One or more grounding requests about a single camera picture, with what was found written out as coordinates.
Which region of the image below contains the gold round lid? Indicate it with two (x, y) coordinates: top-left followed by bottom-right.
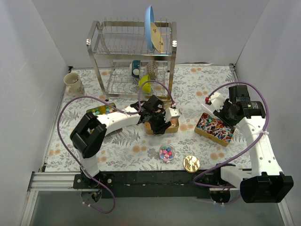
(183, 155), (200, 173)

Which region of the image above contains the teal and white bowl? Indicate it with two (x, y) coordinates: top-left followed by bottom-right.
(129, 60), (141, 78)

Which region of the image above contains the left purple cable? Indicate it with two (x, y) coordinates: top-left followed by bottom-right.
(56, 80), (177, 214)

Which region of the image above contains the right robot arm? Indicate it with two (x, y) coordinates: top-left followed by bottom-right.
(206, 82), (294, 203)

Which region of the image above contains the gold tin with lollipops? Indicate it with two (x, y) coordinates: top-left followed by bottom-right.
(194, 113), (235, 146)

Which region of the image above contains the floral ceramic mug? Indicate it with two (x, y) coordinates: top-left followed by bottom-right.
(63, 73), (85, 97)

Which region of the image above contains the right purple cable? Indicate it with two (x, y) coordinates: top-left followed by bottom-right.
(192, 81), (269, 204)

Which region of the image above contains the clear glass jar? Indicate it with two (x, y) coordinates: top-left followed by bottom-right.
(158, 144), (175, 162)

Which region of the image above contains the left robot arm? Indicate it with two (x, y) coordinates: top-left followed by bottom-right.
(70, 95), (180, 188)

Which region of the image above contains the lime green bowl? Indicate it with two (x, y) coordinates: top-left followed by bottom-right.
(138, 74), (151, 94)

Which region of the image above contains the purple cable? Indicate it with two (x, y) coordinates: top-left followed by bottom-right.
(56, 80), (177, 214)
(192, 81), (269, 204)

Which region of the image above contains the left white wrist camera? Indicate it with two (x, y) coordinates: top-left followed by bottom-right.
(164, 107), (180, 122)

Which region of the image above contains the steel two-tier dish rack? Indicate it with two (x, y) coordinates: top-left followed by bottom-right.
(86, 20), (177, 99)

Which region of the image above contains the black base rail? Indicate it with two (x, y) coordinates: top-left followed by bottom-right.
(70, 169), (245, 198)

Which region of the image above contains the cream patterned plate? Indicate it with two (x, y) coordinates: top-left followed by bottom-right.
(150, 22), (165, 53)

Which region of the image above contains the dark tin with star candies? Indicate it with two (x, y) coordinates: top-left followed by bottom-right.
(86, 102), (124, 137)

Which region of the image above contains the floral table mat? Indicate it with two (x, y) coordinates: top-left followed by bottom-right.
(46, 65), (251, 172)

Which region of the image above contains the blue plate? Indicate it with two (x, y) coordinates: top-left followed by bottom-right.
(144, 5), (155, 52)

